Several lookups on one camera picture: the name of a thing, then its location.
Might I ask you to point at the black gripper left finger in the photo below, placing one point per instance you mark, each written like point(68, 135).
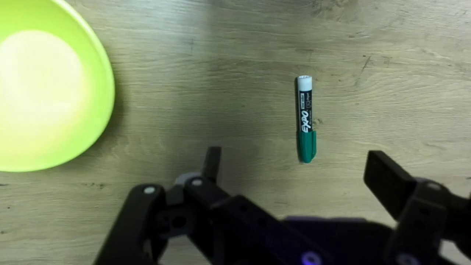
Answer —
point(148, 220)

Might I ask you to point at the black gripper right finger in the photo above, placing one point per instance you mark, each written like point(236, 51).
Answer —
point(407, 195)

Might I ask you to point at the green dry erase marker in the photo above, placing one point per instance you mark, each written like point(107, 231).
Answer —
point(305, 122)

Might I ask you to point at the lime green plastic bowl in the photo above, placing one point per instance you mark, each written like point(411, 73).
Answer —
point(45, 88)

